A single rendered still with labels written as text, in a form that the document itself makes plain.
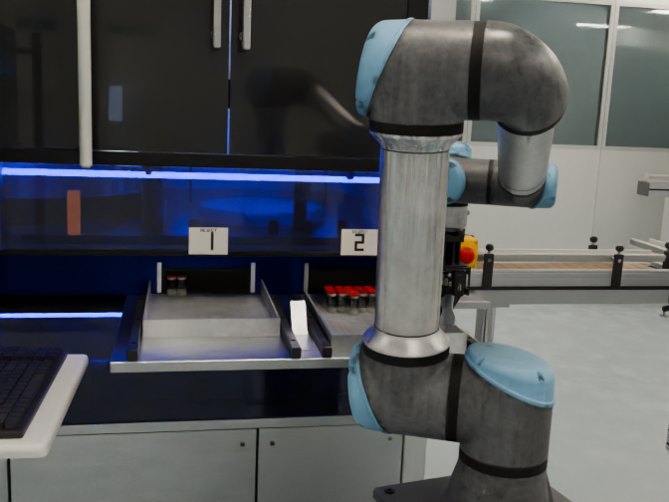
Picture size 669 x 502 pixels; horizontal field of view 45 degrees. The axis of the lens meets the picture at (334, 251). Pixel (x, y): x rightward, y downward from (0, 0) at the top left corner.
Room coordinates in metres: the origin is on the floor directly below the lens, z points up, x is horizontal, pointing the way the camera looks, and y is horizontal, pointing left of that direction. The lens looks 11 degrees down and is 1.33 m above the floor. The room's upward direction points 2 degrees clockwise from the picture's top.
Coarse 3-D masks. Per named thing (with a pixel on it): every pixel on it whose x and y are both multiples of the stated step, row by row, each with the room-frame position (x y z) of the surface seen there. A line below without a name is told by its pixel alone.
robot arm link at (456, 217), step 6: (450, 210) 1.40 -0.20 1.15; (456, 210) 1.40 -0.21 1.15; (462, 210) 1.41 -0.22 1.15; (468, 210) 1.44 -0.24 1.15; (450, 216) 1.40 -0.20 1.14; (456, 216) 1.40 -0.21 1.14; (462, 216) 1.41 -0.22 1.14; (450, 222) 1.40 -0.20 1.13; (456, 222) 1.40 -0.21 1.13; (462, 222) 1.41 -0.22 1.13; (450, 228) 1.40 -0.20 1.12; (456, 228) 1.40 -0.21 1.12; (462, 228) 1.43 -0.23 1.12
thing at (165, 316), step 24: (264, 288) 1.76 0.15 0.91; (144, 312) 1.50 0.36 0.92; (168, 312) 1.63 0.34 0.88; (192, 312) 1.64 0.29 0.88; (216, 312) 1.65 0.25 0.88; (240, 312) 1.66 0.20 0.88; (264, 312) 1.66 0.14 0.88; (144, 336) 1.45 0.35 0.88; (168, 336) 1.46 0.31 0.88; (192, 336) 1.47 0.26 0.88; (216, 336) 1.48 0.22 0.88; (240, 336) 1.49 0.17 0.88
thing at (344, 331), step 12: (312, 300) 1.66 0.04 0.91; (312, 312) 1.63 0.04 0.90; (324, 312) 1.69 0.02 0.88; (336, 312) 1.69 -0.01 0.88; (324, 324) 1.48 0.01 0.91; (336, 324) 1.60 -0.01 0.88; (348, 324) 1.60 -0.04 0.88; (360, 324) 1.60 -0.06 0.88; (372, 324) 1.61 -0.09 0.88; (456, 324) 1.52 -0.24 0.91; (336, 336) 1.41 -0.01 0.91; (348, 336) 1.41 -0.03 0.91; (360, 336) 1.42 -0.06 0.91; (456, 336) 1.45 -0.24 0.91; (336, 348) 1.41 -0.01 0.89; (348, 348) 1.41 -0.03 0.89; (456, 348) 1.45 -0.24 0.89
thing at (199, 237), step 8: (192, 232) 1.72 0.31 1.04; (200, 232) 1.73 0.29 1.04; (208, 232) 1.73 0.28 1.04; (216, 232) 1.73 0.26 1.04; (224, 232) 1.74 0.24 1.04; (192, 240) 1.72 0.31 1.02; (200, 240) 1.73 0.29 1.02; (208, 240) 1.73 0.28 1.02; (216, 240) 1.73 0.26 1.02; (224, 240) 1.74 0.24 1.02; (192, 248) 1.72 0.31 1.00; (200, 248) 1.73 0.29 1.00; (208, 248) 1.73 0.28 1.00; (216, 248) 1.73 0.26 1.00; (224, 248) 1.74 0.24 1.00
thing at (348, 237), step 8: (344, 232) 1.79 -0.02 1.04; (352, 232) 1.79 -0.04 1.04; (360, 232) 1.80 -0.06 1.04; (368, 232) 1.80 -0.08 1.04; (376, 232) 1.80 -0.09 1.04; (344, 240) 1.79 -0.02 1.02; (352, 240) 1.79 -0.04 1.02; (360, 240) 1.80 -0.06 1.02; (368, 240) 1.80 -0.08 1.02; (376, 240) 1.80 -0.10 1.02; (344, 248) 1.79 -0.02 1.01; (352, 248) 1.79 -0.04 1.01; (368, 248) 1.80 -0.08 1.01; (376, 248) 1.81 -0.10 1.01
